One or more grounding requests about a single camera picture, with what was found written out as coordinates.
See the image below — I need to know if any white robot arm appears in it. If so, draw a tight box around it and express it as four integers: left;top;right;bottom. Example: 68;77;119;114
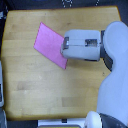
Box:
61;21;128;128

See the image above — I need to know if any grey panel at left edge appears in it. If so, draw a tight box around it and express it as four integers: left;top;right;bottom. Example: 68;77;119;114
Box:
0;61;4;107

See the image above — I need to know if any pink cloth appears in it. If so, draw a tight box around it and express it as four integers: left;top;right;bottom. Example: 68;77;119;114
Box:
34;23;67;69

